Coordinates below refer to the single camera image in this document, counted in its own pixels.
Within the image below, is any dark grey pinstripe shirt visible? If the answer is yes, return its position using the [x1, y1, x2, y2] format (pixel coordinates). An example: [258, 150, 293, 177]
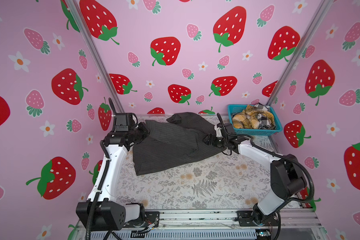
[133, 113, 226, 176]

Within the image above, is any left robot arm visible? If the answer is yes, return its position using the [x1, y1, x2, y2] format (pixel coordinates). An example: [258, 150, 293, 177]
[76, 123, 150, 239]

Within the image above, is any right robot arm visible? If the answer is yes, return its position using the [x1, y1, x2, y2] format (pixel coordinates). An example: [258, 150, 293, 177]
[203, 134, 315, 226]

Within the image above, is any yellow plaid shirt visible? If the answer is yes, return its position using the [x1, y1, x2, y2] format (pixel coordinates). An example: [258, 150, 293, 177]
[232, 104, 276, 130]

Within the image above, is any teal plastic basket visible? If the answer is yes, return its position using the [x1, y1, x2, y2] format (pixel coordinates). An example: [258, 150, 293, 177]
[228, 104, 283, 136]

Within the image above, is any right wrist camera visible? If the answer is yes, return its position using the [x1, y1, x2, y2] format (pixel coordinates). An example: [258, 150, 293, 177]
[215, 123, 235, 138]

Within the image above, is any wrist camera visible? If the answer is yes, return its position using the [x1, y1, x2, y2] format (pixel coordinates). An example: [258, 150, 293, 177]
[115, 113, 136, 128]
[215, 123, 235, 138]

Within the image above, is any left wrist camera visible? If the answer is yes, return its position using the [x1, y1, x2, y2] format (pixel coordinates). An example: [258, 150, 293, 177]
[115, 113, 136, 128]

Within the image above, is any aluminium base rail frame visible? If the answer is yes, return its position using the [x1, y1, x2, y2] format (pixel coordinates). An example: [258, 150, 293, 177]
[74, 208, 328, 240]

